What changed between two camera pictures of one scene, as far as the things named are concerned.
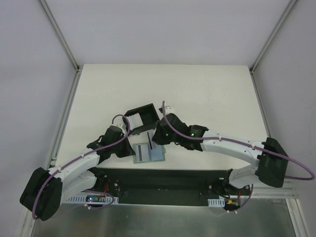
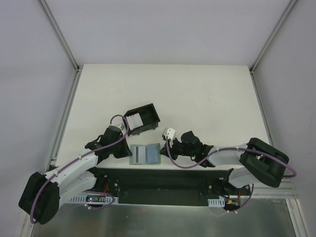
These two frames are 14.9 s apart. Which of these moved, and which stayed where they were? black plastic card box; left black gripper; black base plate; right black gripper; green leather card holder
Moved: right black gripper
Stayed: black plastic card box; black base plate; left black gripper; green leather card holder
